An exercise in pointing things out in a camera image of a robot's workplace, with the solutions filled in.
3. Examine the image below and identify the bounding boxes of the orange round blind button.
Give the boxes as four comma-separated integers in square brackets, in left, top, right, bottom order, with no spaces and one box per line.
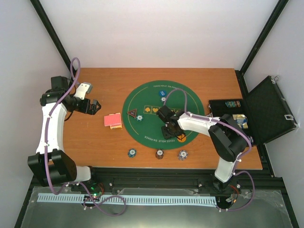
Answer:
[177,134,187,143]

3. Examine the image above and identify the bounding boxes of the black triangular dealer button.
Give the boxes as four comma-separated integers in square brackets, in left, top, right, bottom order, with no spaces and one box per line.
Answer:
[127,108,137,118]

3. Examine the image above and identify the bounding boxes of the blue round blind button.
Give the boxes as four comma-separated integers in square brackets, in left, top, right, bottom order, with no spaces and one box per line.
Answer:
[159,90,167,97]

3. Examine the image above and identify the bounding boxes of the teal poker chip stack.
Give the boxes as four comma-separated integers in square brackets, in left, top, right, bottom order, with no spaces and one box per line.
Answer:
[128,149,137,158]

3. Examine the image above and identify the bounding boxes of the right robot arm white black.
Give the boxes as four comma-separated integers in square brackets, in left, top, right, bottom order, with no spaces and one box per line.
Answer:
[156,105,252,192]

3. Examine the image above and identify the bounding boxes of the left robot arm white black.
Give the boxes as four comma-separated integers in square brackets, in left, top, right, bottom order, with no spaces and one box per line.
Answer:
[28,76,101,191]

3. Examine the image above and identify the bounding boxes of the red playing card deck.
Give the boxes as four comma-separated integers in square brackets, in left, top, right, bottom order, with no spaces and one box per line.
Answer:
[104,113,122,127]

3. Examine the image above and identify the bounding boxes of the brown poker chip stack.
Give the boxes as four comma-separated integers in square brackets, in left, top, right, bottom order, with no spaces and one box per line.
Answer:
[155,150,164,160]

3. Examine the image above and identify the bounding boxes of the blue white chip stack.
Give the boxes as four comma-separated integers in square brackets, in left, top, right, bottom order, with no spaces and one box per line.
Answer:
[178,150,188,161]

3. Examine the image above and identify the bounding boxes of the orange card box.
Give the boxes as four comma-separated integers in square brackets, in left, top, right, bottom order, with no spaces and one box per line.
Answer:
[110,124,122,130]

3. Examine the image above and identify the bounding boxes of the round green poker mat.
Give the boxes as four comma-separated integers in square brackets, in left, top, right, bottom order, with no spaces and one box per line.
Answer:
[122,80,205,150]

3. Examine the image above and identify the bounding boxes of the chips row in case top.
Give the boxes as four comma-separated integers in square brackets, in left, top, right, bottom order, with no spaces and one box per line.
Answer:
[225,100,241,108]

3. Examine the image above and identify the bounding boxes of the blue white chips in case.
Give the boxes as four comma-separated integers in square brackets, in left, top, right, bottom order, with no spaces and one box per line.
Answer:
[232,114,248,129]

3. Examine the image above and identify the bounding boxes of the black poker case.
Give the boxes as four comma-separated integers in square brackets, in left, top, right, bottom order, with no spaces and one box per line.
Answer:
[209,76,298,145]

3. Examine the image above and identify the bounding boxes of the metal front plate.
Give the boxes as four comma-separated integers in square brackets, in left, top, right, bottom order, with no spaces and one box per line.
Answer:
[16,188,298,228]

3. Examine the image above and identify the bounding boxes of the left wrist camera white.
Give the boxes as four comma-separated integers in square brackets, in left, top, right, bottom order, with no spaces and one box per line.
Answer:
[74,82,93,100]

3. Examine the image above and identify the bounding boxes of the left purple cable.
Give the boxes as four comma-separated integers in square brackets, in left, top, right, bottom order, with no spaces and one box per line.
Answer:
[44,57,126,216]

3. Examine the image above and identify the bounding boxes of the purple cable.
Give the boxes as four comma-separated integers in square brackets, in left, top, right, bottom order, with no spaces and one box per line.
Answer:
[44,57,126,216]
[162,89,255,212]

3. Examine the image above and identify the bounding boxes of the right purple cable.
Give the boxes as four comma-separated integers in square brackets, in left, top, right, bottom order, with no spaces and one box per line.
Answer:
[162,89,255,212]

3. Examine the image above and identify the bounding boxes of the left black frame post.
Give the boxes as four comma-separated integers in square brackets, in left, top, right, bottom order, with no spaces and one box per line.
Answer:
[30,0,71,70]

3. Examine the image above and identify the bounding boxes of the black frame post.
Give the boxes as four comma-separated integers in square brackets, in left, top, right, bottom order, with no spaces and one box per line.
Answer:
[239,0,289,76]
[30,0,71,70]

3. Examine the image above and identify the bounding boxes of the light blue cable duct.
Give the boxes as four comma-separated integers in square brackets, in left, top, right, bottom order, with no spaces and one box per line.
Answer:
[37,193,217,207]

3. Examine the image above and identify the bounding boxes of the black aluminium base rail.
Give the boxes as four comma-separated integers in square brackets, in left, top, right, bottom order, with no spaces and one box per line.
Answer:
[30,166,285,193]

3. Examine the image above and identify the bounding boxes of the right black frame post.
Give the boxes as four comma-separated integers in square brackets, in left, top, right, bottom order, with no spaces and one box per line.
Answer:
[239,0,289,76]

